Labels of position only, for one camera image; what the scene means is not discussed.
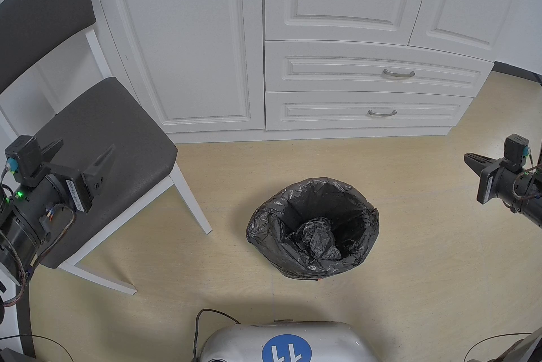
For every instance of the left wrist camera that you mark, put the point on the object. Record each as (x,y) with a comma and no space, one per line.
(23,157)

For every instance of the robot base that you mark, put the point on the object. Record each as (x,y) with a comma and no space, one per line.
(237,343)

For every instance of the black plastic bag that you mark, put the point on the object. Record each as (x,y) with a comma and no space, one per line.
(271,233)

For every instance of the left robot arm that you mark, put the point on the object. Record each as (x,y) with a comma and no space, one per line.
(17,233)

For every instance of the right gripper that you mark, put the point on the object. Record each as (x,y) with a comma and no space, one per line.
(504,186)

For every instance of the black plastic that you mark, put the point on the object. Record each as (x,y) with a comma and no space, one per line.
(317,237)

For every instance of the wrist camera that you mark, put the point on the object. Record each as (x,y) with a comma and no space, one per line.
(23,157)
(516,150)

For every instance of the white wardrobe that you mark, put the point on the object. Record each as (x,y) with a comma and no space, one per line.
(190,34)

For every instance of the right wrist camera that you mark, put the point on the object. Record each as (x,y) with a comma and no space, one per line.
(516,150)

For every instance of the white chair grey cushions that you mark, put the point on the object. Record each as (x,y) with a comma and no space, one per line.
(97,140)

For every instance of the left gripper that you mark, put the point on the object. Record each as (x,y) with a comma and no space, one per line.
(55,195)

